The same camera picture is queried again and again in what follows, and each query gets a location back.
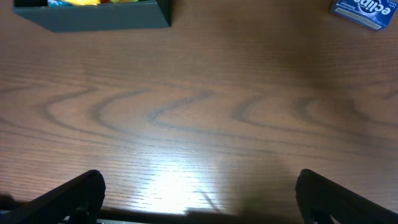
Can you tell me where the blue Oreo cookie pack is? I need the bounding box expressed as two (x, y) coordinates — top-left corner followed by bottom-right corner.
(47, 0), (72, 7)

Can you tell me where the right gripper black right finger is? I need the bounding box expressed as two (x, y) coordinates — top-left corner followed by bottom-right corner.
(295, 169), (397, 224)

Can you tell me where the yellow snack bag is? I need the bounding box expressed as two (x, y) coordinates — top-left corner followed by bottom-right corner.
(64, 0), (101, 6)

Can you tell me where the dark green box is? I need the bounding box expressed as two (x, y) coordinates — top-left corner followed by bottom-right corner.
(12, 0), (172, 32)

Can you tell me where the blue Eclipse mint box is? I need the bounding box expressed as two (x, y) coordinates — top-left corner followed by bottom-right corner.
(330, 0), (397, 30)

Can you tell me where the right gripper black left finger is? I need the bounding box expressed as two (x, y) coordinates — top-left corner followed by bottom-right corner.
(1, 170), (106, 224)

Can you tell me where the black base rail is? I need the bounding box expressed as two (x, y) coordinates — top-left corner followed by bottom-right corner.
(62, 207), (249, 224)

